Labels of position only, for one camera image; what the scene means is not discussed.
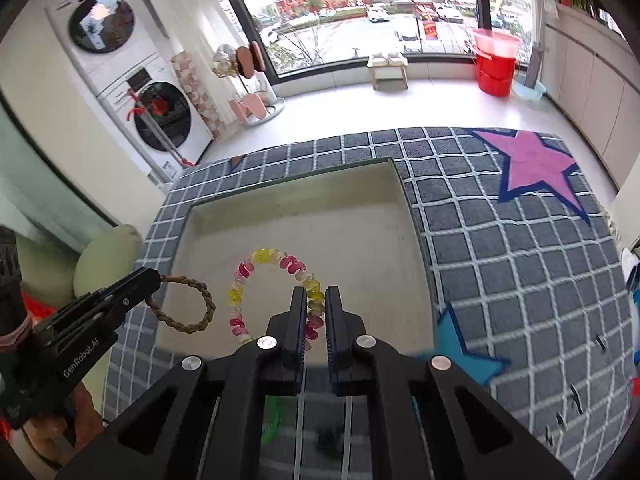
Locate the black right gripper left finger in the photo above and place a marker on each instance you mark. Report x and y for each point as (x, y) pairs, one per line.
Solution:
(236, 389)

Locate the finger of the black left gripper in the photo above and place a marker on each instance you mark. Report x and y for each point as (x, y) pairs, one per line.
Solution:
(117, 293)

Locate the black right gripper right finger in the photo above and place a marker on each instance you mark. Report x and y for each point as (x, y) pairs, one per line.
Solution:
(396, 388)

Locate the beige jewelry tray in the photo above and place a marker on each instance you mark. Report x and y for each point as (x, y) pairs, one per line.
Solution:
(349, 227)

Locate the red cushion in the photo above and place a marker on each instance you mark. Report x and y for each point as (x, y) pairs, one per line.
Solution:
(36, 309)

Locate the green plastic bangle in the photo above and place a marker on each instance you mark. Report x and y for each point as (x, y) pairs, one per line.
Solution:
(271, 426)

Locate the grey checked star blanket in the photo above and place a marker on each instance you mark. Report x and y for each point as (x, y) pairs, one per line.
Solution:
(521, 281)

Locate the black earring hook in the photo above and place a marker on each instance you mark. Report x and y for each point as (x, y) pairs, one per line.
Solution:
(601, 342)
(576, 399)

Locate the lower white washing machine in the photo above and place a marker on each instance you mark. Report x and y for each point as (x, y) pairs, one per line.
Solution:
(157, 86)

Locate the shoe drying rack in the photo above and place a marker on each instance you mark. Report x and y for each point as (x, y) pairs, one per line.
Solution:
(253, 100)

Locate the checkered folded board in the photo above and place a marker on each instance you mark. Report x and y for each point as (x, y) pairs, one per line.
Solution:
(191, 82)

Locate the upper white dryer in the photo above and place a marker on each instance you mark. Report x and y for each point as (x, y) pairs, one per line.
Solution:
(105, 39)

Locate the red bucket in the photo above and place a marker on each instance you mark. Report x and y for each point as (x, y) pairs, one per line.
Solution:
(494, 74)

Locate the light blue basin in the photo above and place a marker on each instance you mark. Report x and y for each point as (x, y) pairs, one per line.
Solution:
(534, 93)

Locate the pink basin on bucket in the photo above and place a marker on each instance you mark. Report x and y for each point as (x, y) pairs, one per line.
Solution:
(496, 43)

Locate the white cabinet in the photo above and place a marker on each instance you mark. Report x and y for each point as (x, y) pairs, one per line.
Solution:
(592, 74)

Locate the red handled mop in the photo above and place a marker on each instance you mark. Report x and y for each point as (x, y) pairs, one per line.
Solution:
(140, 110)

